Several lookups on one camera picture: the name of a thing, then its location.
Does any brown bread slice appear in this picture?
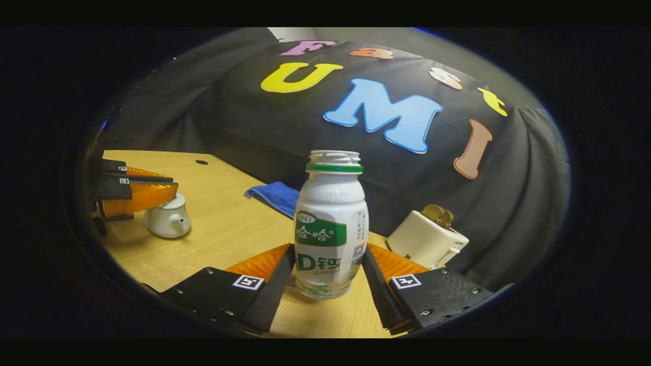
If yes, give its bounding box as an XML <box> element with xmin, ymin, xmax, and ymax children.
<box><xmin>421</xmin><ymin>204</ymin><xmax>454</xmax><ymax>229</ymax></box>

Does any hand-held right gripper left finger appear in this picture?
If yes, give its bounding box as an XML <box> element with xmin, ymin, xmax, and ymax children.
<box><xmin>159</xmin><ymin>243</ymin><xmax>297</xmax><ymax>335</ymax></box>

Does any black backdrop cloth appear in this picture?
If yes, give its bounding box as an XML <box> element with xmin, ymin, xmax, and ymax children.
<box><xmin>97</xmin><ymin>28</ymin><xmax>571</xmax><ymax>293</ymax></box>

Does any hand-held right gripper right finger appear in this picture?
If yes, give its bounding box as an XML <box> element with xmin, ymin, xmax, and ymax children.
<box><xmin>361</xmin><ymin>243</ymin><xmax>494</xmax><ymax>335</ymax></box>

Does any white teacup lid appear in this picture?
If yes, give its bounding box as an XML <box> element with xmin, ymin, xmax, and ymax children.
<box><xmin>159</xmin><ymin>192</ymin><xmax>186</xmax><ymax>210</ymax></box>

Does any blue towel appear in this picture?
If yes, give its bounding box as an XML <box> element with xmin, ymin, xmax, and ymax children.
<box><xmin>244</xmin><ymin>181</ymin><xmax>301</xmax><ymax>219</ymax></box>

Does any white teacup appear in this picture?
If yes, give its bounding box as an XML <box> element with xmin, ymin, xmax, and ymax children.
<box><xmin>144</xmin><ymin>203</ymin><xmax>192</xmax><ymax>238</ymax></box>

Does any white green-label water bottle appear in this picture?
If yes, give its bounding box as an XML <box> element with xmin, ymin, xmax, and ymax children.
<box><xmin>294</xmin><ymin>150</ymin><xmax>369</xmax><ymax>300</ymax></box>

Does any white toaster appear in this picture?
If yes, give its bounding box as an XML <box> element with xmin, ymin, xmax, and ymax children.
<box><xmin>386</xmin><ymin>210</ymin><xmax>469</xmax><ymax>269</ymax></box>

